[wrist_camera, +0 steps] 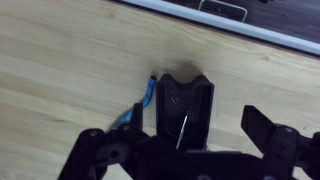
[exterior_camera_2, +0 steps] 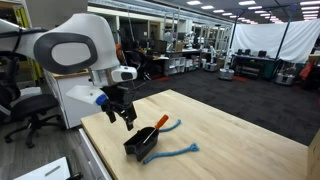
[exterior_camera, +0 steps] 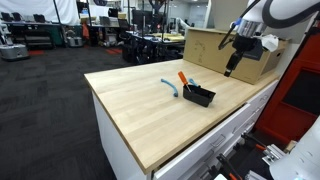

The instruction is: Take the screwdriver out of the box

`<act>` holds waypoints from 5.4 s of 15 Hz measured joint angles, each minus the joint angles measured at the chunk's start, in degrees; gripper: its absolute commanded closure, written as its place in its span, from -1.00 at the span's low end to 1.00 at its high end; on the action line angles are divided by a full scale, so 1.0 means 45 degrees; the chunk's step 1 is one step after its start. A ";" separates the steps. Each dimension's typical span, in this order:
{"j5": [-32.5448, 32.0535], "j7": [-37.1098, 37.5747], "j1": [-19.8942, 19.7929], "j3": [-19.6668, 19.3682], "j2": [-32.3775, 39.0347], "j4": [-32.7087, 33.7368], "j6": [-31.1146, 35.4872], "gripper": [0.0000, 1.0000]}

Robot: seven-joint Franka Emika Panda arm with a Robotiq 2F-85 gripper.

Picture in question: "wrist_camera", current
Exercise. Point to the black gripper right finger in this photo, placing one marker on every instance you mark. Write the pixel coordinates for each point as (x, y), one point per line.
(276, 143)

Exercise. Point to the dark object with white frame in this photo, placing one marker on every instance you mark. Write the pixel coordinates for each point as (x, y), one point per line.
(223, 9)

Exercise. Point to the white table edge rail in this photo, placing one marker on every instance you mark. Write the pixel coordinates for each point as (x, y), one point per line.
(233, 25)

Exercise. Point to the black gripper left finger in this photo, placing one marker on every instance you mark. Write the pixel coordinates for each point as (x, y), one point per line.
(90, 146)

